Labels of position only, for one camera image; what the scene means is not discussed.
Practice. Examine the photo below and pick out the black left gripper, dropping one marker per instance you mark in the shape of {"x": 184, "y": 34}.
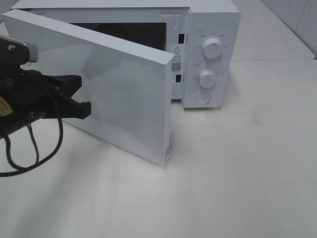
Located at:
{"x": 28, "y": 94}

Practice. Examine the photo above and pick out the white microwave door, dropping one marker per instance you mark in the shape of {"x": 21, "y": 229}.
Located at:
{"x": 128, "y": 84}

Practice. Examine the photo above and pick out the round white door button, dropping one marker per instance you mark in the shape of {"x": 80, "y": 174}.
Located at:
{"x": 203, "y": 98}

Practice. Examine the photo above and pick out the burger with sesame bun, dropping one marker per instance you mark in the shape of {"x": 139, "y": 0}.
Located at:
{"x": 113, "y": 30}

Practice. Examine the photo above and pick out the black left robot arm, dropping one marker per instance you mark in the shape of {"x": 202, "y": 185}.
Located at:
{"x": 9, "y": 126}

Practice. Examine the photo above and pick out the white warning label sticker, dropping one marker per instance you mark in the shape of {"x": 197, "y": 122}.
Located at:
{"x": 177, "y": 60}

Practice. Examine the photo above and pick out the lower white timer knob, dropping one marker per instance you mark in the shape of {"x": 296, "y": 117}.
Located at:
{"x": 207, "y": 78}

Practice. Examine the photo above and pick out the white microwave oven body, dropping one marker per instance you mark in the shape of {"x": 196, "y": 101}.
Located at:
{"x": 153, "y": 26}

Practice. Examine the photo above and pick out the upper white power knob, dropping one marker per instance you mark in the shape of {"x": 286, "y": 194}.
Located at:
{"x": 212, "y": 47}

